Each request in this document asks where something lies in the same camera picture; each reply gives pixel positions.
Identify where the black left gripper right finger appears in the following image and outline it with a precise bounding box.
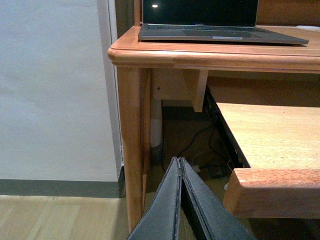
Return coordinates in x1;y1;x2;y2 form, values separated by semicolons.
179;158;256;240

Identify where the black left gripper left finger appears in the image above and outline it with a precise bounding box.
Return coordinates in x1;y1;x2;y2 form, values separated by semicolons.
127;157;182;240

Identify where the wooden keyboard tray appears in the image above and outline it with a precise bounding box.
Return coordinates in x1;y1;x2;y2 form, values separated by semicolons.
205;84;320;219

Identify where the power strip on floor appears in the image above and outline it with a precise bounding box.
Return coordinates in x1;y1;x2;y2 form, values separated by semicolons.
191;159;232;179

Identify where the wooden desk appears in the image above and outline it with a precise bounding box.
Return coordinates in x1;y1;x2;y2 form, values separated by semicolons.
107;0;320;230

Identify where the grey open laptop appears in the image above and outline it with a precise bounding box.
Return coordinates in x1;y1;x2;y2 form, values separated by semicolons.
138;0;308;45

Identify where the white object on desk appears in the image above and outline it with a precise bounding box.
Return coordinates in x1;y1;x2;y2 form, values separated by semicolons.
296;25;320;31

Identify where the black cable on floor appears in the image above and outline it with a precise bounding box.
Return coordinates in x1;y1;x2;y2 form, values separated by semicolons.
161;124;232;176

